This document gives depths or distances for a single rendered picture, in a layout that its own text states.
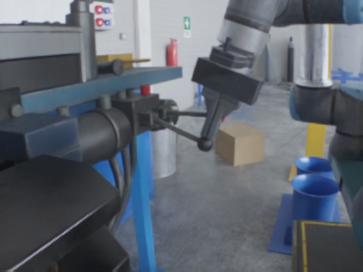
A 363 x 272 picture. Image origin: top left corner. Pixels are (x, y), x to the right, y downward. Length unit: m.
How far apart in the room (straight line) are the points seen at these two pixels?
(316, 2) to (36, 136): 0.55
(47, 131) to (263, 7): 0.40
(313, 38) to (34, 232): 1.06
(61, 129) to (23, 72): 0.17
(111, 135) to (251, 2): 0.36
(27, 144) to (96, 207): 0.20
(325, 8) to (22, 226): 0.58
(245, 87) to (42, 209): 0.41
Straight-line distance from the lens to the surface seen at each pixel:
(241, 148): 2.84
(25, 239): 0.23
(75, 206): 0.25
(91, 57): 0.74
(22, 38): 0.58
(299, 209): 1.72
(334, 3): 0.61
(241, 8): 0.52
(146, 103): 0.68
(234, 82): 0.54
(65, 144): 0.47
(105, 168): 1.77
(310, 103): 1.15
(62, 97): 0.63
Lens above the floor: 1.12
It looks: 15 degrees down
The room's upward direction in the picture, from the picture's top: 2 degrees counter-clockwise
